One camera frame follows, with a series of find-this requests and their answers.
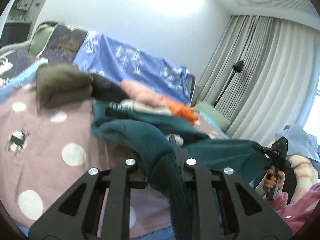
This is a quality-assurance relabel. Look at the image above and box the green bed frame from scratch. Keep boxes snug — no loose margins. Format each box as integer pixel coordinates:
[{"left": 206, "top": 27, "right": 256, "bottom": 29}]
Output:
[{"left": 1, "top": 21, "right": 57, "bottom": 56}]

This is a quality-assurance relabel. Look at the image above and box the dark navy patterned blanket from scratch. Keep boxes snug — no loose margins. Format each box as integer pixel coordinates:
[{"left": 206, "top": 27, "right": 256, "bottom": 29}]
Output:
[{"left": 1, "top": 22, "right": 87, "bottom": 88}]

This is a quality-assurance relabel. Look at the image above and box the green pillow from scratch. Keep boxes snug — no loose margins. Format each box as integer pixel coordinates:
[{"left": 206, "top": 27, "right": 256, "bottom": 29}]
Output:
[{"left": 193, "top": 102, "right": 231, "bottom": 132}]

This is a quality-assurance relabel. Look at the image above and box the black floor lamp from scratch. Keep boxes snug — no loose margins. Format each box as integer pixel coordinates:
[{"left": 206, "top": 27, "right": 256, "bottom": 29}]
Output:
[{"left": 213, "top": 60, "right": 245, "bottom": 107}]

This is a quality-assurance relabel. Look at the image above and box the person's right hand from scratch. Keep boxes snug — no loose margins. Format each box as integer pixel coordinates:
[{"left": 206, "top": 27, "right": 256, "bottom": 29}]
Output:
[{"left": 263, "top": 169, "right": 285, "bottom": 194}]

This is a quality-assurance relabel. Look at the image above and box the light blue garment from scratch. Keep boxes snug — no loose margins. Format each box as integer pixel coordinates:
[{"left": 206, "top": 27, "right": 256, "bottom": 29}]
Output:
[{"left": 274, "top": 125, "right": 319, "bottom": 163}]

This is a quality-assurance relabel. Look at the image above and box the mauve polka dot blanket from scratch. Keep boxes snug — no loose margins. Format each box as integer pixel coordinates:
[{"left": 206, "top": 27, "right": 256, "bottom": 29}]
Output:
[{"left": 0, "top": 57, "right": 228, "bottom": 240}]

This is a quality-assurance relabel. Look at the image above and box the grey curtain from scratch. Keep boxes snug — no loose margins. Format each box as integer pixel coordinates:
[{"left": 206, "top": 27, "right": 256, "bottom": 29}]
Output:
[{"left": 196, "top": 16, "right": 319, "bottom": 145}]

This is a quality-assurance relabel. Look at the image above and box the brown fleece garment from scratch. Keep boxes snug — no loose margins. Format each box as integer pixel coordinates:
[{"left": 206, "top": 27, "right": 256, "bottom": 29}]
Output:
[{"left": 35, "top": 63, "right": 93, "bottom": 108}]

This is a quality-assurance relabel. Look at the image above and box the cream fleece jacket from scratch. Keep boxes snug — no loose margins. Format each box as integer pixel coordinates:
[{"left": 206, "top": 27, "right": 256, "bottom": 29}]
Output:
[{"left": 288, "top": 155, "right": 318, "bottom": 204}]

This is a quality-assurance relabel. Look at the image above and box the black garment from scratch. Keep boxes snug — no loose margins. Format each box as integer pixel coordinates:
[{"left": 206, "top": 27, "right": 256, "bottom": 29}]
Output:
[{"left": 91, "top": 73, "right": 129, "bottom": 103}]

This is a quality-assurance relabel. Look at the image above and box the pink fuzzy garment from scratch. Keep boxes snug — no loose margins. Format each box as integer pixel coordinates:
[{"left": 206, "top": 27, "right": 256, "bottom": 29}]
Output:
[{"left": 266, "top": 183, "right": 320, "bottom": 235}]

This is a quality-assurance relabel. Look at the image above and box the blue patterned sheet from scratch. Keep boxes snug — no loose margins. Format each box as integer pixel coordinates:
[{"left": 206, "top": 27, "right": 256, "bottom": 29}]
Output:
[{"left": 73, "top": 31, "right": 193, "bottom": 105}]

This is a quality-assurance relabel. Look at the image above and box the dark green knit sweater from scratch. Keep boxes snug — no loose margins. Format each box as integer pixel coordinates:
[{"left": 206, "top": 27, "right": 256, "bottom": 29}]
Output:
[{"left": 91, "top": 101, "right": 271, "bottom": 239}]

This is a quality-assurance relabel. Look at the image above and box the orange puffer jacket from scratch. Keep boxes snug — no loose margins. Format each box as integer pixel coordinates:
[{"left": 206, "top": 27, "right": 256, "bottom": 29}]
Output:
[{"left": 162, "top": 96, "right": 199, "bottom": 126}]

